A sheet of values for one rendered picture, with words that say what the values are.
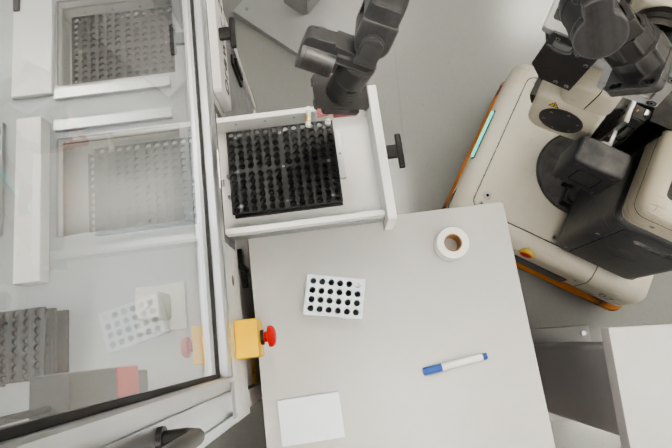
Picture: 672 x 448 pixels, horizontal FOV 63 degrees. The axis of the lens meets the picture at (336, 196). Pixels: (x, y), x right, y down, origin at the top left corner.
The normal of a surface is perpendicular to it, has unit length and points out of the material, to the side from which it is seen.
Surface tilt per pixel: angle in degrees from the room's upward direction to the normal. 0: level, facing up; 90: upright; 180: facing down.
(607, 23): 63
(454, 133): 0
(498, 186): 0
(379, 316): 0
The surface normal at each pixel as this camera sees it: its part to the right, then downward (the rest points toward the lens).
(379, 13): -0.11, 0.73
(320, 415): 0.00, -0.25
